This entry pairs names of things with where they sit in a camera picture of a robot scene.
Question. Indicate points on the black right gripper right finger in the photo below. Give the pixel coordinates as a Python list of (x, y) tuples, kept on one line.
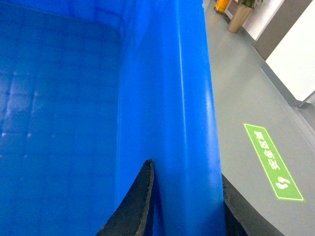
[(241, 218)]

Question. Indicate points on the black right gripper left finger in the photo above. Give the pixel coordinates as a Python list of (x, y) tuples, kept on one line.
[(135, 214)]

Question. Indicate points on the large blue plastic crate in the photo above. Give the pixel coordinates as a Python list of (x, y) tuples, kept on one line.
[(89, 90)]

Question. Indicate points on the green safety floor sign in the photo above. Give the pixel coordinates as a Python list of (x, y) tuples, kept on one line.
[(276, 171)]

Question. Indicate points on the beige plant pot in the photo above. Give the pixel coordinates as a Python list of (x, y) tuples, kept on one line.
[(239, 17)]

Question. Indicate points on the yellow object on floor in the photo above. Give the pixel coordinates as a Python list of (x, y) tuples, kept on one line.
[(221, 6)]

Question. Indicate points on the green potted plant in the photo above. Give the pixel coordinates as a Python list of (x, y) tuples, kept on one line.
[(249, 3)]

